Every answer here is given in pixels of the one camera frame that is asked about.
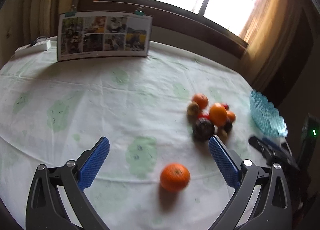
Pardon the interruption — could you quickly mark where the dark wrinkled passion fruit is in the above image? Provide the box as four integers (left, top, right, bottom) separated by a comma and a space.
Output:
193, 117, 215, 141

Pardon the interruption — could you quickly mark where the small orange tangerine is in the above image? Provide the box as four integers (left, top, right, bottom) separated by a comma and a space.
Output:
227, 110, 236, 123

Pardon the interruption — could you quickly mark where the white power strip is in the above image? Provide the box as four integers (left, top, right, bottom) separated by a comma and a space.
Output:
14, 40, 51, 58

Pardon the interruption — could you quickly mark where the small green-brown kiwi fruit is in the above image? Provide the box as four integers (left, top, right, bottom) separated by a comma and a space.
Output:
187, 101, 200, 116

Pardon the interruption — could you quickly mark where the light blue lattice fruit basket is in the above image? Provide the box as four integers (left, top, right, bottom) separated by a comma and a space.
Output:
249, 90, 288, 137

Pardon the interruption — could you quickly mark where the teal binder clip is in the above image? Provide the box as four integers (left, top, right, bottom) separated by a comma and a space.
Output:
65, 4, 76, 18
135, 5, 145, 16

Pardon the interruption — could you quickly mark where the photo collage calendar card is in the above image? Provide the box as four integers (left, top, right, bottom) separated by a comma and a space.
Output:
57, 11, 152, 62

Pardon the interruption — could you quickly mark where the large smooth orange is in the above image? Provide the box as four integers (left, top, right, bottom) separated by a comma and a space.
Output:
209, 102, 227, 127

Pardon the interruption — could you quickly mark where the dark wooden window frame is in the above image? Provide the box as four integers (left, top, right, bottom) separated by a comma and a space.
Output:
82, 0, 276, 60

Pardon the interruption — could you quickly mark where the beige curtain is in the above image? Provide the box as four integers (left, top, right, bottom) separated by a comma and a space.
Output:
237, 0, 319, 92

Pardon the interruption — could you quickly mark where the round orange tangerine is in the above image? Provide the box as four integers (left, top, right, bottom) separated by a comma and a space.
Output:
160, 163, 190, 192

